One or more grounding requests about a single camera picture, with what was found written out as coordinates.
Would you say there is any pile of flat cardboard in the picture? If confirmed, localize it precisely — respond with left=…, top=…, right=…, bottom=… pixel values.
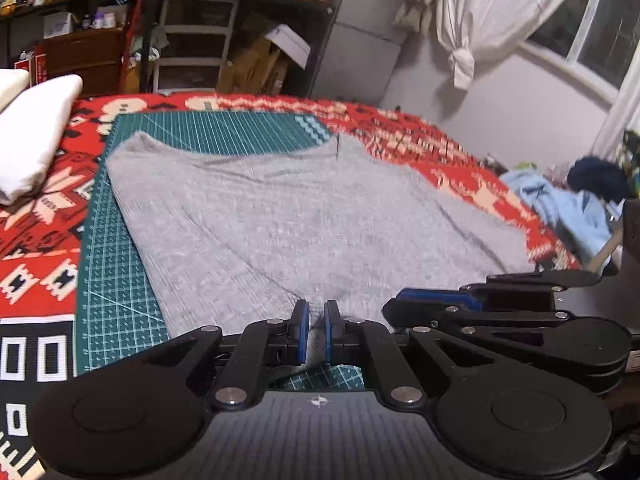
left=216, top=34, right=292, bottom=97

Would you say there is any white tied curtain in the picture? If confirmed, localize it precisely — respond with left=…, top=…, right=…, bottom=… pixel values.
left=434, top=0, right=594, bottom=91

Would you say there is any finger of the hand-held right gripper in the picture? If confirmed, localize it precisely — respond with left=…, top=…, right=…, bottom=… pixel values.
left=381, top=297, right=574, bottom=335
left=399, top=270, right=602, bottom=312

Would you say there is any white carton box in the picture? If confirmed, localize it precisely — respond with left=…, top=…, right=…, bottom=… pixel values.
left=41, top=10, right=77, bottom=39

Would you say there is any white plastic drawer unit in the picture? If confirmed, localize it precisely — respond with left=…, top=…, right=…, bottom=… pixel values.
left=151, top=0, right=241, bottom=94

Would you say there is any white plain curtain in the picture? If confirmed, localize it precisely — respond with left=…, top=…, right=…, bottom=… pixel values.
left=591, top=74, right=640, bottom=157

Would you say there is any dark wooden dresser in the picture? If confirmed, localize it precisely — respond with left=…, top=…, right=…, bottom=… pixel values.
left=41, top=26, right=129, bottom=94

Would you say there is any red patterned blanket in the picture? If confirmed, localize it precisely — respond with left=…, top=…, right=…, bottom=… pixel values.
left=0, top=92, right=584, bottom=480

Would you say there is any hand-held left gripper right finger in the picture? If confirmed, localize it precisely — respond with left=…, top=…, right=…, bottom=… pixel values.
left=323, top=300, right=502, bottom=407

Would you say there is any folded cream cloth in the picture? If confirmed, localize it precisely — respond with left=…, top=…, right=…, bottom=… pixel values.
left=0, top=67, right=32, bottom=112

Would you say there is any silver refrigerator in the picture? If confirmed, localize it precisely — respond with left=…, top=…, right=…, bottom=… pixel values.
left=304, top=0, right=427, bottom=109

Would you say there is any red labelled box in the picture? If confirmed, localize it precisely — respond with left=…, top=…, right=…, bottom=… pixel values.
left=14, top=44, right=49, bottom=87

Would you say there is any beige hanging cloth bag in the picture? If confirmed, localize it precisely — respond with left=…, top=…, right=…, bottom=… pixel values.
left=394, top=0, right=447, bottom=34

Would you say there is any folded white cloth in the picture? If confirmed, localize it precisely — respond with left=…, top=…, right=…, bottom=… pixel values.
left=0, top=73, right=85, bottom=207

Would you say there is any green Christmas printed blanket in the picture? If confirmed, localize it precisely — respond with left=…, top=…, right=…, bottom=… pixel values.
left=616, top=129, right=640, bottom=202

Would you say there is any green cutting mat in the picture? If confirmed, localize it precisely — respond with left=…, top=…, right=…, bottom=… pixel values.
left=73, top=109, right=367, bottom=392

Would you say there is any window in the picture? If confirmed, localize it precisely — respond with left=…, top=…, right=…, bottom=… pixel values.
left=516, top=0, right=640, bottom=107

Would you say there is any light blue fleece garment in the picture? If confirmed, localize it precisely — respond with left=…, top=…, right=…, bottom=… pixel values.
left=499, top=166, right=622, bottom=272

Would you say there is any navy fleece blanket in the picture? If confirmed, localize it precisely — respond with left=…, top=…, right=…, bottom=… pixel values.
left=565, top=155, right=633, bottom=202

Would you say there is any grey knit shirt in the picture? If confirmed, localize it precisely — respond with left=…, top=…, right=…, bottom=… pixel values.
left=106, top=131, right=537, bottom=369

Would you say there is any white flat box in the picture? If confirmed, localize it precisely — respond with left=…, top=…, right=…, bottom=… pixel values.
left=264, top=23, right=313, bottom=69

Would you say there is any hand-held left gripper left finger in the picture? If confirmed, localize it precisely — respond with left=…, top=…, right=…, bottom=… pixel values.
left=142, top=299, right=312, bottom=409

